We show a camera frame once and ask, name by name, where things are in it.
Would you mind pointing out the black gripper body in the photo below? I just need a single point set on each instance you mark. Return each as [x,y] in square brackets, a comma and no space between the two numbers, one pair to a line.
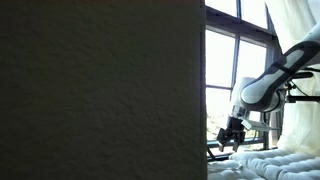
[233,128]

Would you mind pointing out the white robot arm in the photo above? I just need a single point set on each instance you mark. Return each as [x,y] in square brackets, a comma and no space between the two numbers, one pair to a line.
[263,93]

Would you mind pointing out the white tufted seat cushion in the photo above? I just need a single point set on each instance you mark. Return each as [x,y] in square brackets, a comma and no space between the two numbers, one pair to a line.
[223,173]
[286,163]

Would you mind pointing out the white sheer curtain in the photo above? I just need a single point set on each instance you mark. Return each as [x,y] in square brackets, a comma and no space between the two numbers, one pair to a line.
[300,133]

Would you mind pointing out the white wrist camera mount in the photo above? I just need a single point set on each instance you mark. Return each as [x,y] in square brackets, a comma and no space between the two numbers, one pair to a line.
[260,125]

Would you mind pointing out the grey camera tripod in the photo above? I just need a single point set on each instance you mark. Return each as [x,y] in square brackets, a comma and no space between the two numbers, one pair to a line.
[271,133]

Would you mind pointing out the dark window frame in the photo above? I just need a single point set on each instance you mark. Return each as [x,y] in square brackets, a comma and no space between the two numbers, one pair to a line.
[233,25]

